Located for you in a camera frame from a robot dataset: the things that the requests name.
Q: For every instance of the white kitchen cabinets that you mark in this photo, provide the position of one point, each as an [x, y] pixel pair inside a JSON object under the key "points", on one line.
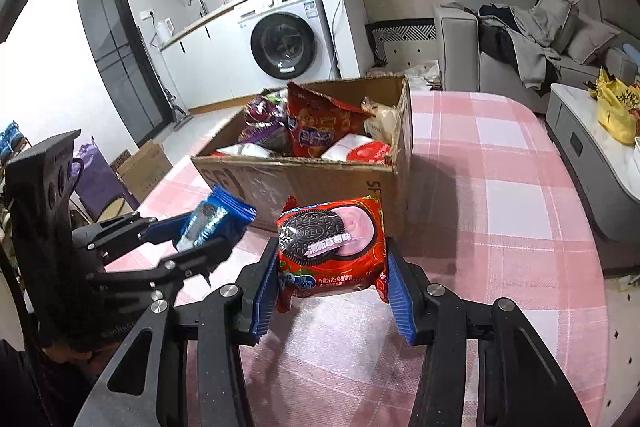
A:
{"points": [[201, 66]]}

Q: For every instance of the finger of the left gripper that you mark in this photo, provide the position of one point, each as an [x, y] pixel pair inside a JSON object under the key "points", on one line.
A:
{"points": [[104, 242], [168, 275]]}

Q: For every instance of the purple bag on floor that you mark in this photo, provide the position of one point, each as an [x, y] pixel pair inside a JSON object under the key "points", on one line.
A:
{"points": [[97, 185]]}

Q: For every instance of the red Oreo packet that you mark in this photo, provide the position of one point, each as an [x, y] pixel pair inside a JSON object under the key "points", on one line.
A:
{"points": [[331, 248]]}

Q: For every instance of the purple white snack bag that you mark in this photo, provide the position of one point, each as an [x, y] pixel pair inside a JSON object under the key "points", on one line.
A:
{"points": [[266, 122]]}

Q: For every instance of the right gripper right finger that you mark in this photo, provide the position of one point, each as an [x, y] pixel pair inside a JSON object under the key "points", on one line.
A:
{"points": [[519, 381]]}

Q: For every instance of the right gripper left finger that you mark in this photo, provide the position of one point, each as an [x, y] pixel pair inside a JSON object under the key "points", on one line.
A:
{"points": [[182, 364]]}

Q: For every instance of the dark clothes on sofa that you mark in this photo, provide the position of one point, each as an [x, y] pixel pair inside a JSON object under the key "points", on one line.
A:
{"points": [[531, 40]]}

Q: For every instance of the grey square pillow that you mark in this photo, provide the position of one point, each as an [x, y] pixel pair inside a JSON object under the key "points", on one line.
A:
{"points": [[590, 38]]}

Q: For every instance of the person's left hand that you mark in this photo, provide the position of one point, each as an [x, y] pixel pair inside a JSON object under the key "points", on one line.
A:
{"points": [[63, 353]]}

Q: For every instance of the white electric kettle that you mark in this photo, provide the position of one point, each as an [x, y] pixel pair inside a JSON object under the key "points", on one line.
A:
{"points": [[164, 30]]}

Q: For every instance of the yellow plastic bag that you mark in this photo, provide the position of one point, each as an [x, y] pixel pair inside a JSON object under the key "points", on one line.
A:
{"points": [[617, 107]]}

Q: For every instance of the red chips bag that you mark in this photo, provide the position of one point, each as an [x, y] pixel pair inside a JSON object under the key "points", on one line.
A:
{"points": [[316, 121]]}

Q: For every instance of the black framed glass door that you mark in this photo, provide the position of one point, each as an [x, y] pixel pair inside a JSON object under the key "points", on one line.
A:
{"points": [[123, 63]]}

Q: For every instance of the blue Oreo packet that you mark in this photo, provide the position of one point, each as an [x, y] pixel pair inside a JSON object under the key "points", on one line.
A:
{"points": [[220, 216]]}

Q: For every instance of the crumpled white cloth on floor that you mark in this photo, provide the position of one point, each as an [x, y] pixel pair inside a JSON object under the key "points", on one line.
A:
{"points": [[422, 77]]}

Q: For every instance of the brown cardboard SF box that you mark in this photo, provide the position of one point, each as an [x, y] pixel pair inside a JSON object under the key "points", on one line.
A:
{"points": [[266, 183]]}

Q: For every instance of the white washing machine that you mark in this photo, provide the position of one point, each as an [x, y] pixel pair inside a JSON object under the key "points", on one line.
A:
{"points": [[282, 41]]}

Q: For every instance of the cardboard box on floor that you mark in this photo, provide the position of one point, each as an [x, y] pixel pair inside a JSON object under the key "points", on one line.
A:
{"points": [[141, 172]]}

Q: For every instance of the grey coffee table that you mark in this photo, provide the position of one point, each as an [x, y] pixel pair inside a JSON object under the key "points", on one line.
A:
{"points": [[604, 170]]}

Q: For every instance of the red white snack bag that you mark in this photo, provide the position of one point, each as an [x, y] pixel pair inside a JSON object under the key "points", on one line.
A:
{"points": [[353, 147]]}

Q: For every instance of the beige snack packet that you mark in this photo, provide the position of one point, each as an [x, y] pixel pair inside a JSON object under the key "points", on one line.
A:
{"points": [[383, 121]]}

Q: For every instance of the pink plaid tablecloth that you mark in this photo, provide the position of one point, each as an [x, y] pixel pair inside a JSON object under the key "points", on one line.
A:
{"points": [[492, 213]]}

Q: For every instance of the grey sofa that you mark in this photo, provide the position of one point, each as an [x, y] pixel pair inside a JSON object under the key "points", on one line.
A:
{"points": [[464, 67]]}

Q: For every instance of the kitchen faucet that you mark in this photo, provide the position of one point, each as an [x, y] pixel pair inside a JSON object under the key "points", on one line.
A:
{"points": [[202, 7]]}

